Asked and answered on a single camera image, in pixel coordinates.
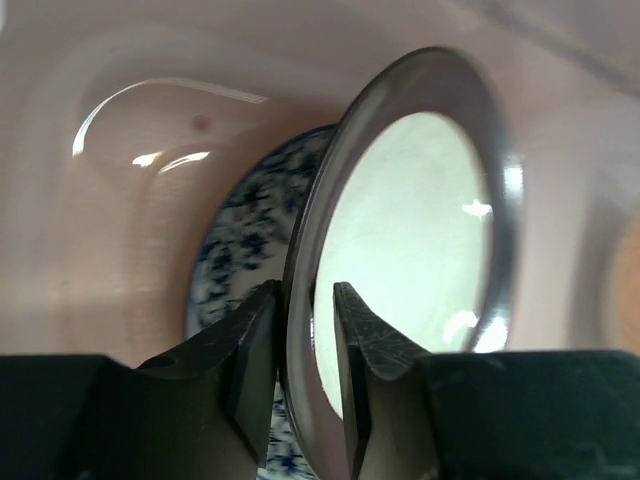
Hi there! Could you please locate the brown rimmed cream plate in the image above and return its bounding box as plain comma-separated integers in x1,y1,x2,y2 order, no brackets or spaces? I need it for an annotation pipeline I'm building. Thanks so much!
281,46,524,479

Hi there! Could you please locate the pink translucent plastic bin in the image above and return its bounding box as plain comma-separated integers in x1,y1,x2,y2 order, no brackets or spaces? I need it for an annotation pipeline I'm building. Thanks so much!
1,1,639,364

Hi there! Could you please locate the blue floral white plate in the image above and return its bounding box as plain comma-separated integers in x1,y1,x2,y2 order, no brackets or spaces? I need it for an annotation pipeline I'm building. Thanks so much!
185,125,336,479

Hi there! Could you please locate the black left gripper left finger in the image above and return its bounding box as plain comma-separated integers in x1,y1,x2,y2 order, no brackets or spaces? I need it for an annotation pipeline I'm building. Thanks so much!
1,280,280,479

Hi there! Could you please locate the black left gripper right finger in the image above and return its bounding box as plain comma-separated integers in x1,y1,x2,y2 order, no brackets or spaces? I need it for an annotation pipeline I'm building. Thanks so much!
333,282,639,479

